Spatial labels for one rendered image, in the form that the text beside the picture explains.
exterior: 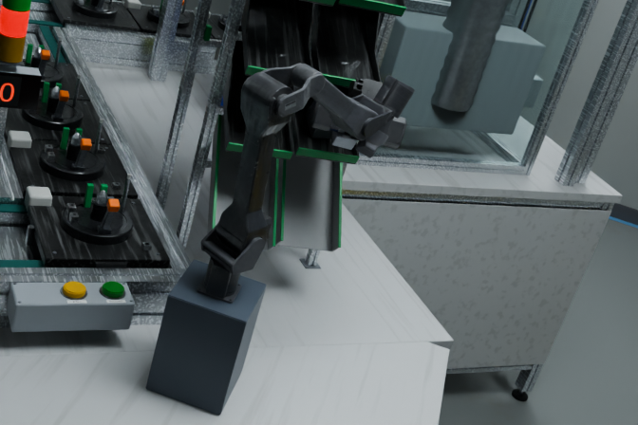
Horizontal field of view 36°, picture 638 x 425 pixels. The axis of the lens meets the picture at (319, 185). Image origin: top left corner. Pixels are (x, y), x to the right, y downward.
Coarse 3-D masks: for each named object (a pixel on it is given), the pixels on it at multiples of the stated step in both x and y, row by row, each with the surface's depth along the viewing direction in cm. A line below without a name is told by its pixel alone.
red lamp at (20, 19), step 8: (0, 16) 181; (8, 16) 180; (16, 16) 180; (24, 16) 181; (0, 24) 181; (8, 24) 180; (16, 24) 180; (24, 24) 181; (0, 32) 181; (8, 32) 181; (16, 32) 181; (24, 32) 182
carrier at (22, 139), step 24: (24, 144) 218; (48, 144) 215; (72, 144) 214; (96, 144) 220; (24, 168) 210; (48, 168) 211; (72, 168) 211; (96, 168) 215; (120, 168) 222; (24, 192) 202; (72, 192) 207; (96, 192) 209; (120, 192) 212
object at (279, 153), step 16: (240, 48) 209; (240, 64) 208; (240, 80) 205; (224, 96) 199; (240, 96) 202; (224, 112) 197; (240, 112) 199; (240, 128) 197; (288, 128) 199; (240, 144) 191; (288, 144) 197
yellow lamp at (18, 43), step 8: (0, 40) 182; (8, 40) 181; (16, 40) 182; (24, 40) 184; (0, 48) 182; (8, 48) 182; (16, 48) 183; (0, 56) 183; (8, 56) 183; (16, 56) 184
